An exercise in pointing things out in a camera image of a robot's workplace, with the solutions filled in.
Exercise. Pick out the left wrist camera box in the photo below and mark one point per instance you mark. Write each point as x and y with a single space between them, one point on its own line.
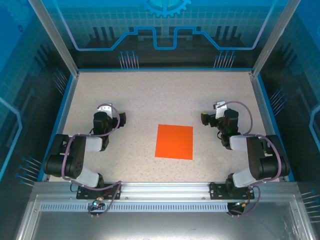
106 110

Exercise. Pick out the orange square paper sheet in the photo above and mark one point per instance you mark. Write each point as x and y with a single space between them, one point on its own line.
175 142

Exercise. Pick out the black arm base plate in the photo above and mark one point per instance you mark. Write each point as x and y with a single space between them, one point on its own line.
82 194
217 191

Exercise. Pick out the aluminium frame post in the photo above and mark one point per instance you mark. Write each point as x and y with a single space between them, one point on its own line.
272 40
57 42

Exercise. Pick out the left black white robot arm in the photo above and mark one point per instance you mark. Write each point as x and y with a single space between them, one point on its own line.
75 160

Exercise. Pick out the aluminium mounting rail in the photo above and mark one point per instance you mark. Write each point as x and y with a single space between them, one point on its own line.
165 190

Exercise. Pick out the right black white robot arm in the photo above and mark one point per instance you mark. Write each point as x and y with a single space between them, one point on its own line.
260 160

